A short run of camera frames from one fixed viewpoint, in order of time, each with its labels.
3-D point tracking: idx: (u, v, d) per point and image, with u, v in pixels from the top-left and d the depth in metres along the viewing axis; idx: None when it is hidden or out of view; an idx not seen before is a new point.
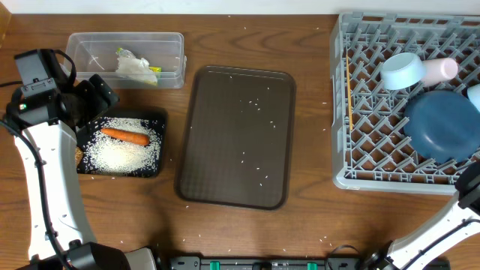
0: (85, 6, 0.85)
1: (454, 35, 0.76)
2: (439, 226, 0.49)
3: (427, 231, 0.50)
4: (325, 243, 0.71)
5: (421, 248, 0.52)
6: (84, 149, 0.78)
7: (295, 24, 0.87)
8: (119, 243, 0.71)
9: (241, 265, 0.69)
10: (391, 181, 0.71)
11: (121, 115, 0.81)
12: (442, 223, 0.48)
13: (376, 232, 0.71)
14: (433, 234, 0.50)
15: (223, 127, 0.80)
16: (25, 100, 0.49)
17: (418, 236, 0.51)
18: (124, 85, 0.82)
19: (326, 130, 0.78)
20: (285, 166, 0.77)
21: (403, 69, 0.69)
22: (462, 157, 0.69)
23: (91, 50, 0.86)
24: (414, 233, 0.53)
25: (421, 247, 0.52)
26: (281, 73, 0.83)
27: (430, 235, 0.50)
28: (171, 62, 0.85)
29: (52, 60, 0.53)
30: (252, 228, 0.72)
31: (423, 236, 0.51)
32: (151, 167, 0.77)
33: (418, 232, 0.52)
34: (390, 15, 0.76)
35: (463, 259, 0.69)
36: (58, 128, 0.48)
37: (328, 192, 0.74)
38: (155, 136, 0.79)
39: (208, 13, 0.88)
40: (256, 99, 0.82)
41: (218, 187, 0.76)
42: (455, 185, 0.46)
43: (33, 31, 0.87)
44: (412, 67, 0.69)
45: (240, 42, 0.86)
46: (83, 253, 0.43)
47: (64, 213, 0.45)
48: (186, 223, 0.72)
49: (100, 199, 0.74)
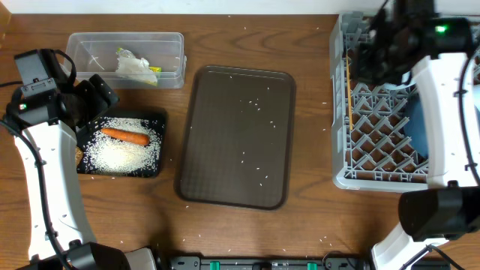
0: (85, 6, 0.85)
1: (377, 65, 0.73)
2: (409, 247, 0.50)
3: (402, 250, 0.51)
4: (325, 243, 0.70)
5: (402, 265, 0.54)
6: (84, 149, 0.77)
7: (295, 24, 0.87)
8: (119, 243, 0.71)
9: (241, 265, 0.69)
10: (391, 181, 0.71)
11: (121, 115, 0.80)
12: (407, 246, 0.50)
13: (377, 232, 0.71)
14: (409, 251, 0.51)
15: (224, 127, 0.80)
16: (25, 100, 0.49)
17: (396, 256, 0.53)
18: (124, 85, 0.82)
19: (326, 130, 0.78)
20: (285, 166, 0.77)
21: None
22: None
23: (91, 50, 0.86)
24: (393, 247, 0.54)
25: (401, 265, 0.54)
26: (281, 73, 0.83)
27: (404, 254, 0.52)
28: (171, 62, 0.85)
29: (52, 61, 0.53)
30: (252, 228, 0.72)
31: (399, 256, 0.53)
32: (151, 167, 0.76)
33: (395, 250, 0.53)
34: None
35: (464, 259, 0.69)
36: (58, 128, 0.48)
37: (328, 192, 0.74)
38: (155, 136, 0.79)
39: (208, 13, 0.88)
40: (256, 100, 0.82)
41: (218, 187, 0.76)
42: (403, 223, 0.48)
43: (34, 31, 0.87)
44: None
45: (240, 42, 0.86)
46: (82, 253, 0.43)
47: (64, 213, 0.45)
48: (186, 223, 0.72)
49: (100, 199, 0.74)
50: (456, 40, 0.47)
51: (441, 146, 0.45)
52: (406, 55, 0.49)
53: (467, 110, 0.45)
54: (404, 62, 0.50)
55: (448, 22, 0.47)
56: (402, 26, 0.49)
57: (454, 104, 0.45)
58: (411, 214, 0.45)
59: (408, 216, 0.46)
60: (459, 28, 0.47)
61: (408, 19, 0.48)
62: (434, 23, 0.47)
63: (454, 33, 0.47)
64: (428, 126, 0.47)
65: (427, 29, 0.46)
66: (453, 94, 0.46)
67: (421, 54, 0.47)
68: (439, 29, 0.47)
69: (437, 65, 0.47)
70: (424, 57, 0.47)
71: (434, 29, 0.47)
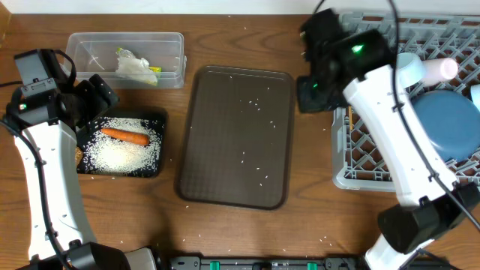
0: (85, 6, 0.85)
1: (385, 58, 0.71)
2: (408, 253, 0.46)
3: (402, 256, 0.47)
4: (325, 244, 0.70)
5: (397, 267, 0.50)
6: (84, 149, 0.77)
7: (295, 24, 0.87)
8: (119, 243, 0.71)
9: (241, 265, 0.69)
10: (391, 181, 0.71)
11: (121, 115, 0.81)
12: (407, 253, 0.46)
13: (377, 232, 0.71)
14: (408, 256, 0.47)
15: (223, 127, 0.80)
16: (25, 100, 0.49)
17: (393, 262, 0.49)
18: (124, 85, 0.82)
19: (326, 130, 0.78)
20: (285, 166, 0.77)
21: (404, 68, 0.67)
22: (462, 157, 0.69)
23: (91, 50, 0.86)
24: (385, 253, 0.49)
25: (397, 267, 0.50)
26: (281, 73, 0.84)
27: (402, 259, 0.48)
28: (171, 62, 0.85)
29: (52, 61, 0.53)
30: (252, 228, 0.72)
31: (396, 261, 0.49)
32: (151, 167, 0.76)
33: (390, 255, 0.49)
34: (389, 15, 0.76)
35: (463, 259, 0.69)
36: (58, 129, 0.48)
37: (328, 192, 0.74)
38: (155, 136, 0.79)
39: (208, 13, 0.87)
40: (256, 99, 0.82)
41: (218, 187, 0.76)
42: (388, 241, 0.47)
43: (34, 31, 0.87)
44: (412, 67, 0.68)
45: (240, 42, 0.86)
46: (83, 253, 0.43)
47: (64, 213, 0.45)
48: (186, 223, 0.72)
49: (100, 199, 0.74)
50: (374, 52, 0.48)
51: (399, 163, 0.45)
52: (334, 82, 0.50)
53: (412, 121, 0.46)
54: (335, 88, 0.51)
55: (359, 40, 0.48)
56: (320, 53, 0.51)
57: (396, 118, 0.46)
58: (397, 231, 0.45)
59: (393, 232, 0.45)
60: (374, 40, 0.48)
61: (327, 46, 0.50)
62: (349, 44, 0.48)
63: (370, 46, 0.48)
64: (380, 145, 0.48)
65: (343, 52, 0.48)
66: (391, 109, 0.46)
67: (346, 77, 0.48)
68: (355, 49, 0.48)
69: (366, 84, 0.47)
70: (349, 81, 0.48)
71: (350, 50, 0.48)
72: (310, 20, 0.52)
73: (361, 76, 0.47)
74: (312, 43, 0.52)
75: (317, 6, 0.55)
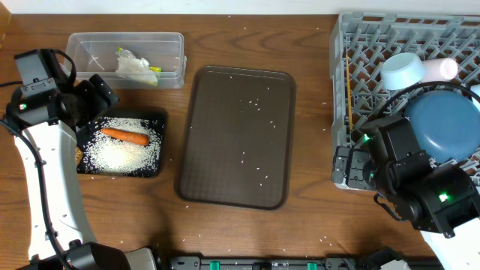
0: (85, 6, 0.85)
1: (380, 64, 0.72)
2: None
3: None
4: (325, 243, 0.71)
5: None
6: (84, 149, 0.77)
7: (295, 24, 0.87)
8: (119, 243, 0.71)
9: (241, 265, 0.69)
10: None
11: (120, 115, 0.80)
12: None
13: (376, 232, 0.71)
14: None
15: (224, 127, 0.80)
16: (25, 100, 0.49)
17: None
18: (124, 85, 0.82)
19: (326, 130, 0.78)
20: (285, 166, 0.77)
21: (403, 69, 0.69)
22: (462, 157, 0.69)
23: (91, 50, 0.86)
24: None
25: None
26: (281, 73, 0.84)
27: None
28: (171, 62, 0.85)
29: (52, 60, 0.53)
30: (252, 228, 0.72)
31: None
32: (151, 167, 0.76)
33: None
34: (390, 15, 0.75)
35: None
36: (58, 128, 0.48)
37: (328, 192, 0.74)
38: (155, 136, 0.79)
39: (208, 13, 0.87)
40: (256, 100, 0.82)
41: (218, 187, 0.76)
42: None
43: (34, 31, 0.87)
44: (412, 67, 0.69)
45: (240, 42, 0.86)
46: (83, 253, 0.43)
47: (64, 213, 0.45)
48: (186, 223, 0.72)
49: (100, 199, 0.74)
50: (462, 202, 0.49)
51: None
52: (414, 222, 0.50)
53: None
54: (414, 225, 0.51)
55: (445, 185, 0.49)
56: (402, 194, 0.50)
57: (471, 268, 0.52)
58: None
59: None
60: (463, 188, 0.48)
61: (412, 190, 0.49)
62: (435, 190, 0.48)
63: (457, 194, 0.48)
64: None
65: (430, 200, 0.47)
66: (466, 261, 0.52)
67: (433, 226, 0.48)
68: (442, 198, 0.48)
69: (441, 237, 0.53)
70: (435, 229, 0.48)
71: (439, 200, 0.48)
72: (388, 141, 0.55)
73: (449, 229, 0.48)
74: (391, 169, 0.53)
75: (399, 130, 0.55)
